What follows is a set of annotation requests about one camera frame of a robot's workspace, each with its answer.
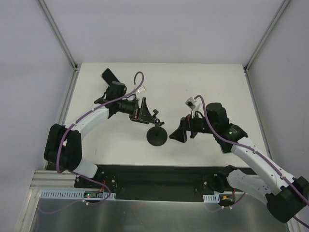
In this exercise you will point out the black folding phone stand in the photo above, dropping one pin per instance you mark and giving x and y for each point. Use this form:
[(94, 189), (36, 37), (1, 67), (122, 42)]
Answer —
[(115, 84)]

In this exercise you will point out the black round-base clamp phone stand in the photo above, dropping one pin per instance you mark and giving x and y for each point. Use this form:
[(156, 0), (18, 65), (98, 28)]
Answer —
[(157, 136)]

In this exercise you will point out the front aluminium rail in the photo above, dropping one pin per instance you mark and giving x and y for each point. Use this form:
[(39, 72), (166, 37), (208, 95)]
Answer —
[(44, 179)]

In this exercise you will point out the left aluminium frame post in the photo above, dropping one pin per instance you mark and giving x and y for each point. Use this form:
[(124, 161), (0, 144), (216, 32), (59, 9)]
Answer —
[(57, 33)]

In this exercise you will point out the left white slotted cable duct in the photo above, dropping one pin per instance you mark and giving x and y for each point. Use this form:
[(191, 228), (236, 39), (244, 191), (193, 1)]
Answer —
[(77, 195)]

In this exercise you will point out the black smartphone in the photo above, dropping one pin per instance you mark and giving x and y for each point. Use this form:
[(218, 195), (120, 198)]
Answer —
[(109, 77)]

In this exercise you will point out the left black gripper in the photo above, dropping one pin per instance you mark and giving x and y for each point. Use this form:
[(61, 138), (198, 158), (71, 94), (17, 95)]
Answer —
[(138, 111)]

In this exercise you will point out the white slotted cable duct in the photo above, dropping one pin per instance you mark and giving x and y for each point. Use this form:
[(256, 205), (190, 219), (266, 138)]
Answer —
[(215, 198), (77, 195)]

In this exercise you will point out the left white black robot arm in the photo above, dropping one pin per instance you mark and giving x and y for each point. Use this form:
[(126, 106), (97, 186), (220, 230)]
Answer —
[(64, 143)]

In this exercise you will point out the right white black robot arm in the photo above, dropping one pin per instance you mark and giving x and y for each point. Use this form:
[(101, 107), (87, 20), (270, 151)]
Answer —
[(283, 194)]

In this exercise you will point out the aluminium frame post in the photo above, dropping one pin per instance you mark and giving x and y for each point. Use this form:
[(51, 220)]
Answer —
[(57, 33), (267, 33)]

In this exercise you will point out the right aluminium frame post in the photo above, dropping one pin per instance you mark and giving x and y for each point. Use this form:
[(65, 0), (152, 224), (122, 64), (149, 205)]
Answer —
[(267, 33)]

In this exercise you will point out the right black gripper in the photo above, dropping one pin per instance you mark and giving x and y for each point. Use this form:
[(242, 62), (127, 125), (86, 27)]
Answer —
[(189, 128)]

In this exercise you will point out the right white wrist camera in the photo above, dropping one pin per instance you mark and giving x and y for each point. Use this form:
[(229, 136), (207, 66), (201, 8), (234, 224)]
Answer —
[(193, 104)]

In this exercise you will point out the right white slotted cable duct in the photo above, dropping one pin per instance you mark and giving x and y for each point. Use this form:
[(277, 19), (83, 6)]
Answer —
[(215, 198)]

